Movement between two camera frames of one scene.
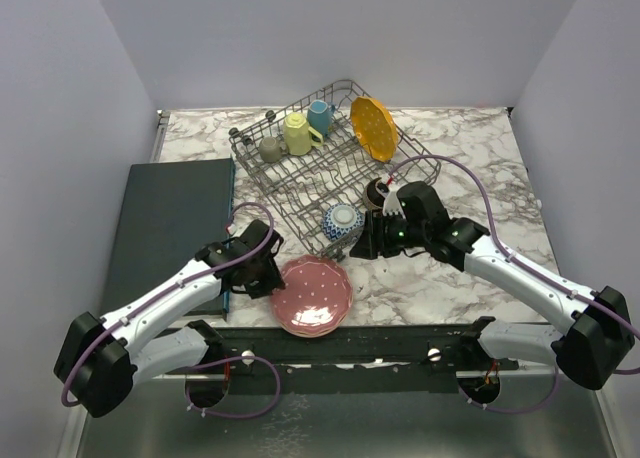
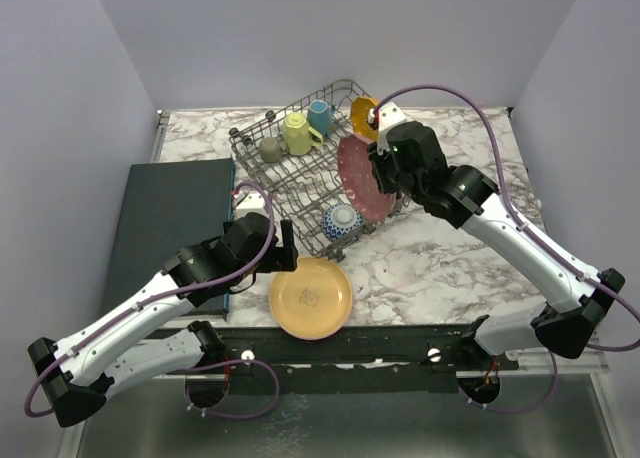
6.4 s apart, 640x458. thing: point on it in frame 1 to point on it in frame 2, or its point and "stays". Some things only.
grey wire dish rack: (327, 158) stays
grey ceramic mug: (270, 150) stays
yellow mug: (298, 137) stays
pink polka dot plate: (317, 298) to (360, 181)
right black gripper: (373, 241) to (378, 161)
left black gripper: (272, 281) to (282, 259)
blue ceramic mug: (319, 116) stays
